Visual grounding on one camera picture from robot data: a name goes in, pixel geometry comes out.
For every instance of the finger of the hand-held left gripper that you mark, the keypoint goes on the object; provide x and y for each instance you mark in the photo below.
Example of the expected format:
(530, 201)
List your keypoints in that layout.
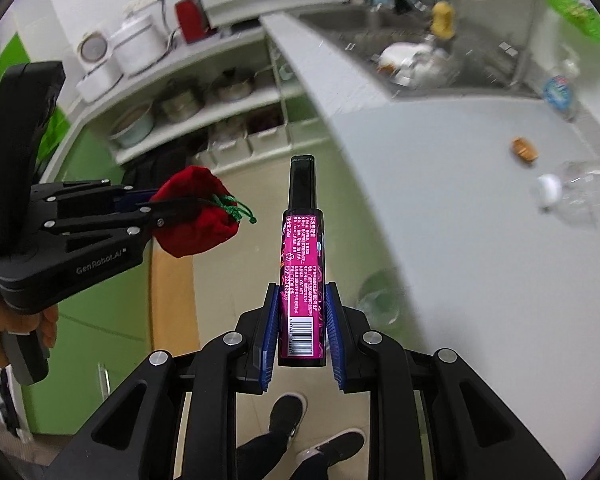
(130, 199)
(110, 227)

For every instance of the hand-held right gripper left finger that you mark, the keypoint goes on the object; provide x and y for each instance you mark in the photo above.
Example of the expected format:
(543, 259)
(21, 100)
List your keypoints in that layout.
(272, 330)

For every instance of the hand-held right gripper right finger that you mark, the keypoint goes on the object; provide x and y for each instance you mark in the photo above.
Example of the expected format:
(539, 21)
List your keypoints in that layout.
(335, 330)

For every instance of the pink bottle with black cap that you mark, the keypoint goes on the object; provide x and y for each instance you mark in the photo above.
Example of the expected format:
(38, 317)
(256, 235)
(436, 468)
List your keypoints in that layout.
(302, 270)

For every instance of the person's left hand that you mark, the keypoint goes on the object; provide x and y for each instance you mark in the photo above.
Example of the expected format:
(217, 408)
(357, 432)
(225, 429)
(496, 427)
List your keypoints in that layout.
(47, 322)

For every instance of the black bin with blue label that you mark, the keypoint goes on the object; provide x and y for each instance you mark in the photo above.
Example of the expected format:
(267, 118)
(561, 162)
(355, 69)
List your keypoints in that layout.
(145, 172)

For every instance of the clear plastic container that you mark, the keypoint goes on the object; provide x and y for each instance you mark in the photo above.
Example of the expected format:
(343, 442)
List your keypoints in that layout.
(380, 300)

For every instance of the pale blue pot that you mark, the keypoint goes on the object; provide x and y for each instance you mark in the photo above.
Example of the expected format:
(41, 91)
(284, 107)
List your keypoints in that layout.
(132, 127)

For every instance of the person's left black shoe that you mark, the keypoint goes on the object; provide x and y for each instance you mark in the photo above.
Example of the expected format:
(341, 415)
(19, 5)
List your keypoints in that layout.
(286, 415)

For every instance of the person's black shoe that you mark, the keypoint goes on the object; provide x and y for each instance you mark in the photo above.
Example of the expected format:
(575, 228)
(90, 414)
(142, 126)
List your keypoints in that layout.
(286, 415)
(337, 447)

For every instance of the white round appliance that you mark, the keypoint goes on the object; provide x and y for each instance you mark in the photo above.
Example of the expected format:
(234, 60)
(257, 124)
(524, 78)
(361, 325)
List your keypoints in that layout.
(97, 77)

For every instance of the steel cooking pot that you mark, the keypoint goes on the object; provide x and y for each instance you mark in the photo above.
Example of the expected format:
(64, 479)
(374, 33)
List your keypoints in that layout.
(180, 102)

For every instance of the white storage bin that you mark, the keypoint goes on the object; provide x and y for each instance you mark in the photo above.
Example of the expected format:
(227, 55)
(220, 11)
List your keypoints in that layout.
(230, 152)
(267, 140)

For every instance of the person's right black shoe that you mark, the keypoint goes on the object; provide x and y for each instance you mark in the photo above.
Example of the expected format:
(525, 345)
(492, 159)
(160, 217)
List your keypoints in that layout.
(337, 447)

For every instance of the white kitchen shelf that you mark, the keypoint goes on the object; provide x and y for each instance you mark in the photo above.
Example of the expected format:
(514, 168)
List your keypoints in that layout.
(220, 110)

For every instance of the person's left leg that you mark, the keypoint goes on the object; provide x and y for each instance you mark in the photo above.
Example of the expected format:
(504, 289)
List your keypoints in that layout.
(260, 457)

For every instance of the person's leg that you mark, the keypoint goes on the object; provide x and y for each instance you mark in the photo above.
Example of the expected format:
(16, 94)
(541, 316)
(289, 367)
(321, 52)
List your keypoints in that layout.
(311, 467)
(260, 457)

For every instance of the person's right leg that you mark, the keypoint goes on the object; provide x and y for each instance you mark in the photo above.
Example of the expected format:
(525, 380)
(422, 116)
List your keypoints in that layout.
(311, 467)

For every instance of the white rice cooker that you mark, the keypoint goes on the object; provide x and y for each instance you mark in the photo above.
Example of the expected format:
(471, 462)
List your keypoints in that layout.
(140, 42)

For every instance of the lidded steel pot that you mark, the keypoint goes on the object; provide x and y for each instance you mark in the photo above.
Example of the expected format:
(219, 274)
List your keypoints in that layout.
(235, 85)

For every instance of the red electric kettle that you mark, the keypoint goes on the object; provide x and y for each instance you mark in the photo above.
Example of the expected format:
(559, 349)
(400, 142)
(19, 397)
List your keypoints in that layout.
(192, 17)

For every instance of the small brown pastry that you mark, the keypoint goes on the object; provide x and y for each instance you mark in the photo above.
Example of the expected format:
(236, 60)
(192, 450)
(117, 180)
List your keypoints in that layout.
(524, 149)

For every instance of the clear bottle with white cap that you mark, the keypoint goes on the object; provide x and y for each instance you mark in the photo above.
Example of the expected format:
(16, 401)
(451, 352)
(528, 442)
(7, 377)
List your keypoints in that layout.
(572, 195)

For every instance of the white dish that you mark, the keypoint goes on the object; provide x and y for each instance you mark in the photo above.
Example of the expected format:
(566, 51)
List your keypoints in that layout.
(410, 57)

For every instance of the steel kitchen sink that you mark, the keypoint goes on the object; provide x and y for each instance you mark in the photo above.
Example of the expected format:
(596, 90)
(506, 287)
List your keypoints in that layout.
(480, 75)

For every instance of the plastic bottle with blue label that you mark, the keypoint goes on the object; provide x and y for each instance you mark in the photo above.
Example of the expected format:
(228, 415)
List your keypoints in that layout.
(560, 92)

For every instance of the yellow sponge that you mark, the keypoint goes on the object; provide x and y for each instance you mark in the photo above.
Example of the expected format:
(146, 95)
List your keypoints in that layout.
(443, 20)

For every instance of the steel faucet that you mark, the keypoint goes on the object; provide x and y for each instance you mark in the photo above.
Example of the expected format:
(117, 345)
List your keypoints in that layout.
(527, 35)

